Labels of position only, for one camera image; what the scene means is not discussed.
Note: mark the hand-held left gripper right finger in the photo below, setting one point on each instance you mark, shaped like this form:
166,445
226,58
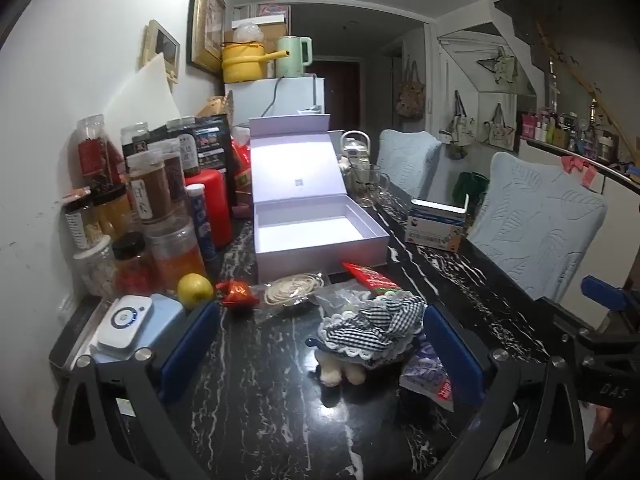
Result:
450,355

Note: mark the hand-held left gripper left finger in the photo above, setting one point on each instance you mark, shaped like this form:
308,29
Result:
190,350

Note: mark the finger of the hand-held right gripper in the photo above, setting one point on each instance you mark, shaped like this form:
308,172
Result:
565,320
605,292

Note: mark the purple and white snack packet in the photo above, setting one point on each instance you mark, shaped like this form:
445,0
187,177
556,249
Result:
422,375

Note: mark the red foil candy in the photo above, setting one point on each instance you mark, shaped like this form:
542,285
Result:
237,292

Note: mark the lace-trimmed gingham hair band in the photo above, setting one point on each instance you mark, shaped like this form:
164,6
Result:
350,332

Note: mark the red snack packet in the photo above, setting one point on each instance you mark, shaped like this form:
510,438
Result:
370,277

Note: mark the small white plush toy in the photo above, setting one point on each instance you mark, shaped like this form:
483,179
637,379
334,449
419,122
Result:
332,372

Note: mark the clear plastic zip bag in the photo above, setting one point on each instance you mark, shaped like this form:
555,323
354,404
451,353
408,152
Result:
340,300

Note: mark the black hair claw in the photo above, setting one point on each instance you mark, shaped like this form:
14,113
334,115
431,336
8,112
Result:
314,343

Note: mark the lavender gift box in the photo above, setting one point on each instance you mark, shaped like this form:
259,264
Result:
300,170

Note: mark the light blue box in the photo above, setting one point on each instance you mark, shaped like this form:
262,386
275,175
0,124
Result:
167,317

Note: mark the light blue covered chair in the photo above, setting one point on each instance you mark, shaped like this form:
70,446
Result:
540,220
407,160

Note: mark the metal tray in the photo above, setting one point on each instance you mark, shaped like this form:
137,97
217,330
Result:
70,340

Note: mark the blue tablet tube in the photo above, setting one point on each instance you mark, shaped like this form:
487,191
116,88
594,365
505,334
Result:
201,225

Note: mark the white and blue medicine box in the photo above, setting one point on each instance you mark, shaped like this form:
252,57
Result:
437,225

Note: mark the red canister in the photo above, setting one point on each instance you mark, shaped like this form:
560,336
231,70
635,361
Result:
217,205

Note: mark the green bag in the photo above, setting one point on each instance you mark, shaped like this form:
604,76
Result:
472,187

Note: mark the row of cosmetic bottles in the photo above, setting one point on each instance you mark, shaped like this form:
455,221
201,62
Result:
570,132

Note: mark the cluster of clear food jars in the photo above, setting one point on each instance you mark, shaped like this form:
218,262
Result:
150,185

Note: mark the glass mug with cartoon print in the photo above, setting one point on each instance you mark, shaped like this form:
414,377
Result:
367,182

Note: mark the red packaging bag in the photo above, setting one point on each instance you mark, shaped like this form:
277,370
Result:
242,165

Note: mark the hanging tote bag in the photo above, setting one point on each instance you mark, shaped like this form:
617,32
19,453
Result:
410,95
500,125
462,125
502,65

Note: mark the black snack bag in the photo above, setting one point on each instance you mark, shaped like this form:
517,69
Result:
210,142

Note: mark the gold paper bag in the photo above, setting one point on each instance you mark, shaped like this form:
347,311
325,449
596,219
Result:
217,107

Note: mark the white cabinet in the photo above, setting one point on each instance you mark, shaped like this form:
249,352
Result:
470,75

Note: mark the white board sheet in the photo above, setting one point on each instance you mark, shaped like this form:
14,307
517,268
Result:
145,95

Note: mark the white fridge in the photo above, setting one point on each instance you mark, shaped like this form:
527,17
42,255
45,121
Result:
290,100

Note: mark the yellow pot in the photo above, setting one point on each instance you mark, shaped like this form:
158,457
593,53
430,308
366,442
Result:
242,65

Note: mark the small framed picture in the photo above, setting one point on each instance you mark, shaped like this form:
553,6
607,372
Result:
162,47

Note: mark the green electric kettle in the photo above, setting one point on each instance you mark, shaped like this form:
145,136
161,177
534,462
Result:
295,57

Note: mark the cardboard box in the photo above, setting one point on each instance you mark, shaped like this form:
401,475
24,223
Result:
275,35

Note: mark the large gold framed picture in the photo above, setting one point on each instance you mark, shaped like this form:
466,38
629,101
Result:
205,20

